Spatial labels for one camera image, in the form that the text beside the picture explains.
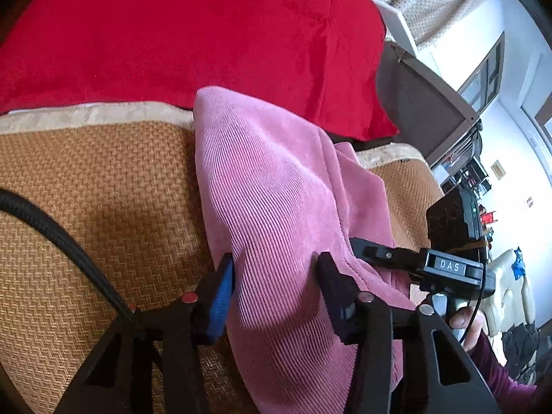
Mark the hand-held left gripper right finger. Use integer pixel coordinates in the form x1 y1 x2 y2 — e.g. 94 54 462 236
316 251 503 414

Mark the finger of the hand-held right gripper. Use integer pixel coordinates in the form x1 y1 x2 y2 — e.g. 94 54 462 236
350 237 426 275

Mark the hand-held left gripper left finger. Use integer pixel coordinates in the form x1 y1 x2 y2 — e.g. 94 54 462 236
54 254 236 414

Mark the pink corduroy jacket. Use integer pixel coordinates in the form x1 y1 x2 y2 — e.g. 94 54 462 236
193 87 417 414

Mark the person's right forearm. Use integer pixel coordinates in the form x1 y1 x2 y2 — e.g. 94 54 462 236
468 332 552 410

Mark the person's right hand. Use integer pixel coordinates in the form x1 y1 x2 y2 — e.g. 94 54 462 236
446 299 486 353

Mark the cream armchair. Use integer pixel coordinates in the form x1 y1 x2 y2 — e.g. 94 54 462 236
483 248 538 337

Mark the brown framed window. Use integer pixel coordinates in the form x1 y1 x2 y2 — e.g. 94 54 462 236
457 32 506 115

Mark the woven straw mat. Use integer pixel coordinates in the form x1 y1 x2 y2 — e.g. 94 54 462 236
0 101 445 414

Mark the white board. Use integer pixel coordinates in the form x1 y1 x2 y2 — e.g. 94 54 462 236
372 0 419 57

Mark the beige dotted curtain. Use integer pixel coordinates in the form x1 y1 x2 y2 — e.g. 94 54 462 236
341 0 501 50

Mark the red blanket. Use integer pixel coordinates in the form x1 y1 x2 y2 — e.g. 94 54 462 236
0 0 400 142

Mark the black braided cable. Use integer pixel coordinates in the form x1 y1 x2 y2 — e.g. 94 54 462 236
0 188 139 317

